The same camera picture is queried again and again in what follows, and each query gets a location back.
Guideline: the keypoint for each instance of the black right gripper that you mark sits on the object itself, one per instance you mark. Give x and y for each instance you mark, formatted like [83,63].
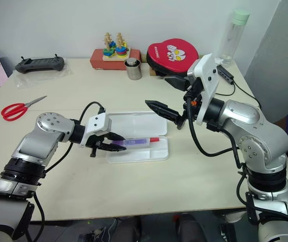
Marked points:
[197,95]

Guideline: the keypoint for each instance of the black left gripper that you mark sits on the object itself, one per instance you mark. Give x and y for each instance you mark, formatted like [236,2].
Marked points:
[96,144]

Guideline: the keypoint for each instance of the purple marker with red cap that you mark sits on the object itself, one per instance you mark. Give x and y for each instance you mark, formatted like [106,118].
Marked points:
[139,142]

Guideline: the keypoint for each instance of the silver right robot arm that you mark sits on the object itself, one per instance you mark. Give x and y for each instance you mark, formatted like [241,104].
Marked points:
[254,126]

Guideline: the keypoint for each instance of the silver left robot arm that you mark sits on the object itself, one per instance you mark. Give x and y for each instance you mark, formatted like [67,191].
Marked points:
[45,126]

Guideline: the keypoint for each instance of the white plastic pencil case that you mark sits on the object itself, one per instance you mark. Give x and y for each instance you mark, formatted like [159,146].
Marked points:
[139,126]

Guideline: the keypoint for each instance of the red heart-shaped case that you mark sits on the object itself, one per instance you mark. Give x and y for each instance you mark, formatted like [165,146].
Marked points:
[164,53]

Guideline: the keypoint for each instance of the metal cup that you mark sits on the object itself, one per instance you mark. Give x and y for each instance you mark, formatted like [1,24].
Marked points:
[133,71]

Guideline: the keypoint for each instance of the black USB hub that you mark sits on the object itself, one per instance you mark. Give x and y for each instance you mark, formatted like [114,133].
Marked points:
[225,74]

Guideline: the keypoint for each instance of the wooden colourful stacking toy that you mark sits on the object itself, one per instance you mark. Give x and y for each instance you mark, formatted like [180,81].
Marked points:
[115,56]

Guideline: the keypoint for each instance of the red cardboard box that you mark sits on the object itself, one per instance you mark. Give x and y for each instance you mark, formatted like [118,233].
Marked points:
[97,61]

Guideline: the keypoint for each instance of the clear bottle with green lid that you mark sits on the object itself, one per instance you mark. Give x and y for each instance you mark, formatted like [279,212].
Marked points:
[232,37]

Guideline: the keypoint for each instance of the clear plastic bag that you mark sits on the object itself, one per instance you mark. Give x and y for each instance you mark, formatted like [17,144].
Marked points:
[33,79]

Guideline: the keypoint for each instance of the black handheld controller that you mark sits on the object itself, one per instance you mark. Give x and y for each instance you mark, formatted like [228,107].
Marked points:
[40,64]

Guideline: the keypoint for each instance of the dark rounded shape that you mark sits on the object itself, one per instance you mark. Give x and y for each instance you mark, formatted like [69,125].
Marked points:
[188,229]

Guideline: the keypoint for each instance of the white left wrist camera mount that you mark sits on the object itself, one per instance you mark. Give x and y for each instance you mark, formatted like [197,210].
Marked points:
[97,123]

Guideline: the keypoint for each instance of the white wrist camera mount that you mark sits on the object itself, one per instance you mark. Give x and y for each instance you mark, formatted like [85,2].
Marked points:
[208,73]
[97,123]

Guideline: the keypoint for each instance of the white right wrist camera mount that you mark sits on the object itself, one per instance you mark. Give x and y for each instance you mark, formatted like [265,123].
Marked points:
[208,73]

